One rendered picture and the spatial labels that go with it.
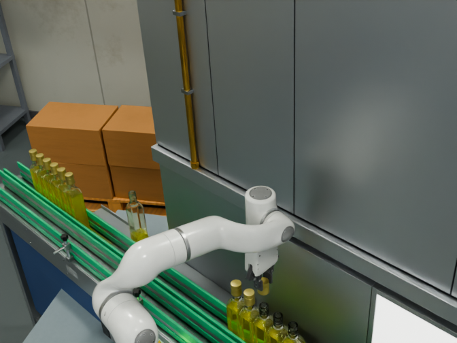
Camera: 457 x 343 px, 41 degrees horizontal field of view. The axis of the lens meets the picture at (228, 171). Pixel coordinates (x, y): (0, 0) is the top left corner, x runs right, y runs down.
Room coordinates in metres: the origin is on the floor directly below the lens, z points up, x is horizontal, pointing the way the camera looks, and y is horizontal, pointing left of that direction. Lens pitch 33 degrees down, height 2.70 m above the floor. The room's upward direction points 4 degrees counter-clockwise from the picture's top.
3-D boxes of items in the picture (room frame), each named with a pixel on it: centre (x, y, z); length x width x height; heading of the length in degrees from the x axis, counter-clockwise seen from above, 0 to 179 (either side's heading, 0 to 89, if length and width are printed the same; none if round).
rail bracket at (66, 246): (1.90, 0.68, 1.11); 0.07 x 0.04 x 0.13; 133
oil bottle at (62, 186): (2.16, 0.69, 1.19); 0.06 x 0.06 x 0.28; 43
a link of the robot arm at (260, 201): (1.34, -0.08, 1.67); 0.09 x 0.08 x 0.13; 34
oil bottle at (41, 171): (2.29, 0.81, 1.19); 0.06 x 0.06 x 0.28; 43
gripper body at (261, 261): (1.34, -0.08, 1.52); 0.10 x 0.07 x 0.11; 134
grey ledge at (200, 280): (1.89, 0.29, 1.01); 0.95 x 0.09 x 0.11; 43
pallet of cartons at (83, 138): (3.98, 0.75, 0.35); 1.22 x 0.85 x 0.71; 71
